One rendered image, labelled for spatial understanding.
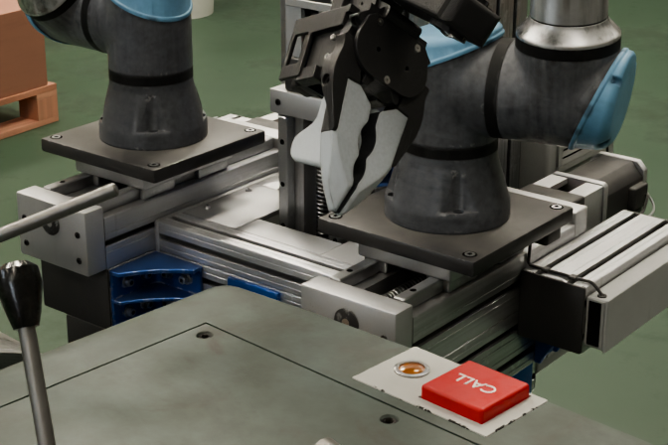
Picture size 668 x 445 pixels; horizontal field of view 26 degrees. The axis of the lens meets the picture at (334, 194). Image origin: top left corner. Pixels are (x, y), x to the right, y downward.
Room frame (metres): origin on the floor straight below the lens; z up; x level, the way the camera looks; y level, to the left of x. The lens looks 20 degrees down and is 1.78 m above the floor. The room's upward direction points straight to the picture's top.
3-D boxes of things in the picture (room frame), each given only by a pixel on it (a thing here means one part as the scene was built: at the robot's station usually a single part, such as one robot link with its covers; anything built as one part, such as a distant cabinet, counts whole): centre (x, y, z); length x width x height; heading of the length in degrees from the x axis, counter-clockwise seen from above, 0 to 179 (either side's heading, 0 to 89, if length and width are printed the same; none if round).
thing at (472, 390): (0.98, -0.11, 1.26); 0.06 x 0.06 x 0.02; 46
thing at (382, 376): (1.00, -0.09, 1.23); 0.13 x 0.08 x 0.06; 46
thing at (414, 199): (1.63, -0.14, 1.21); 0.15 x 0.15 x 0.10
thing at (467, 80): (1.62, -0.14, 1.33); 0.13 x 0.12 x 0.14; 66
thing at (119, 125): (1.93, 0.25, 1.21); 0.15 x 0.15 x 0.10
